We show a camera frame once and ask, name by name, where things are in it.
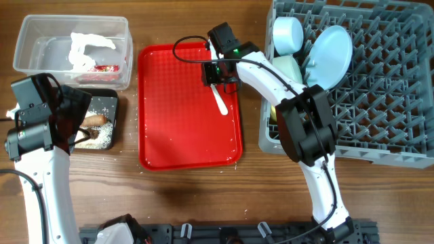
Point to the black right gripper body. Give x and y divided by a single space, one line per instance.
212 74

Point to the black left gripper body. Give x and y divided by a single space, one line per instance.
73 108

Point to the white plastic spoon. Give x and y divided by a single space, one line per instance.
219 101

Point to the brown food scrap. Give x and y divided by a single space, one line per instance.
89 133

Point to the white tissue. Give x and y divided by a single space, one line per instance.
80 61

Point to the red snack wrapper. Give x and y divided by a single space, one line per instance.
103 69

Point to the pale green bowl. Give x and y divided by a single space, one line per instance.
289 67

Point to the yellow plastic cup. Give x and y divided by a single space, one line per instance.
273 114

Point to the light blue bowl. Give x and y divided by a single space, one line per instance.
288 35

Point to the large light blue plate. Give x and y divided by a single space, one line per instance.
329 58

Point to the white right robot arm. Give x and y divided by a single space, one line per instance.
306 126

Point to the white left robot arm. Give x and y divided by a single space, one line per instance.
40 145

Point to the black waste tray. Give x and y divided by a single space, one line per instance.
104 102

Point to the grey dishwasher rack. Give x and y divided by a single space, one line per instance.
383 105

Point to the clear plastic bin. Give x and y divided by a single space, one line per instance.
44 42

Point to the red serving tray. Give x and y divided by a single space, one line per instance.
179 123

